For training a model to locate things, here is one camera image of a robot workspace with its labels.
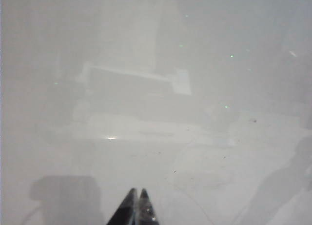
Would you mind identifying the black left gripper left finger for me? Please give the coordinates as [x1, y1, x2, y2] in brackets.
[106, 187, 137, 225]

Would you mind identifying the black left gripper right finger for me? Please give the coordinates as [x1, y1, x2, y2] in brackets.
[134, 187, 161, 225]

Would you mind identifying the white glossy whiteboard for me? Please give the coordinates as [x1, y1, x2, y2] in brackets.
[0, 0, 312, 225]

